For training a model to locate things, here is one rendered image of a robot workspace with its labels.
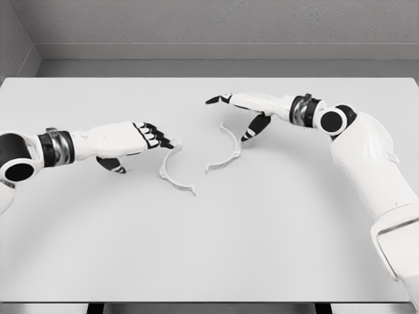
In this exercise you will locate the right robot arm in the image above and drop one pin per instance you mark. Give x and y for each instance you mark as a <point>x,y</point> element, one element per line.
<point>366,157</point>

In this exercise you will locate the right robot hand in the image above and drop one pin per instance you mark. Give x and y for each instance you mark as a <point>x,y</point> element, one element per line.
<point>248,102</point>

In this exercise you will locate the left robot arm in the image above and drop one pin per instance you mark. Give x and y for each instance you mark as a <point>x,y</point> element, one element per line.
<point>39,153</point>

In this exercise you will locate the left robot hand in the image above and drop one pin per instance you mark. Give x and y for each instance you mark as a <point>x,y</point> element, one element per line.
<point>121,139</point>

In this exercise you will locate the white pipe clamp half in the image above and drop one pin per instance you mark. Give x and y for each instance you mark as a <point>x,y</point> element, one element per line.
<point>170,170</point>
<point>229,153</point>

